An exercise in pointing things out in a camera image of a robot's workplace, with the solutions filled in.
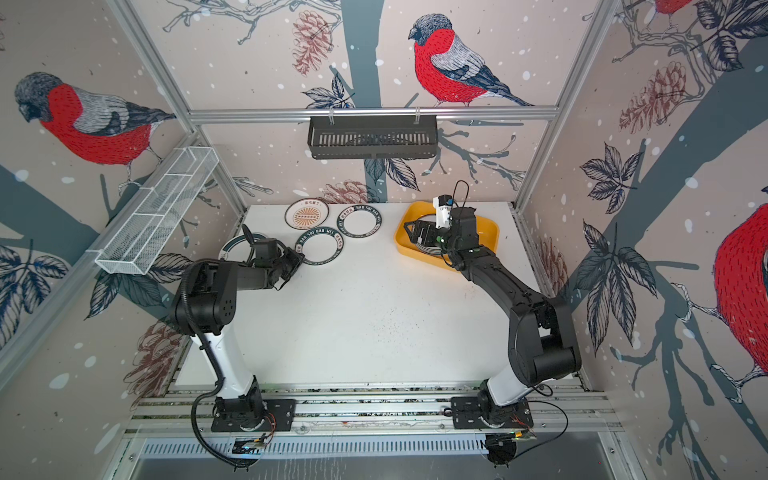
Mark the orange sunburst plate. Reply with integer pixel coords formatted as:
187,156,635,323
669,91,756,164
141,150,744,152
284,197,330,230
413,226,441,256

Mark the green lettered plate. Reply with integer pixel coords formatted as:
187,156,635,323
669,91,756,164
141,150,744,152
336,204,383,239
294,227,345,266

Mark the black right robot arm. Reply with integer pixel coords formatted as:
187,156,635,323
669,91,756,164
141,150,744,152
401,207,582,428

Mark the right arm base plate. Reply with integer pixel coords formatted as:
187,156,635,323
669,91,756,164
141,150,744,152
448,396,533,430

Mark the left black cable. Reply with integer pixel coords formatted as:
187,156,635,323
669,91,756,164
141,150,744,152
190,377,271,470

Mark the green rimmed plate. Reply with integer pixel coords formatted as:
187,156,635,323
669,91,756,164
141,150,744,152
219,234,249,262

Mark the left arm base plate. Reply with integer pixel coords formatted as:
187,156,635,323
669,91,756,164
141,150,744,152
211,398,297,433

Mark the black hanging wire basket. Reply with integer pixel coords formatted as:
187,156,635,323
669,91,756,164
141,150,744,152
307,115,438,160

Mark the black cable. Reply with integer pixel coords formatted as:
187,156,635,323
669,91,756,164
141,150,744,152
509,383,570,462
190,377,271,470

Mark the right black cable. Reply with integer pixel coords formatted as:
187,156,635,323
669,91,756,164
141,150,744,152
509,383,570,462

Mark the yellow plastic bin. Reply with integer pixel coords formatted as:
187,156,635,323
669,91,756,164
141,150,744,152
394,201,499,270

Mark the white mesh wire shelf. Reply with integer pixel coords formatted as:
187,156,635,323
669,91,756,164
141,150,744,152
95,146,219,275

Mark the horizontal aluminium frame bar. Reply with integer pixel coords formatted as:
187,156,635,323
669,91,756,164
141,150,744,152
187,106,560,125

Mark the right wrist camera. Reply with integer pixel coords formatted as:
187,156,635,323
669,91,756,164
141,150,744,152
433,194,455,229

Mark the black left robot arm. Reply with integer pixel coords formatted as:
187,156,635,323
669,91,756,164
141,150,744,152
169,226,305,433

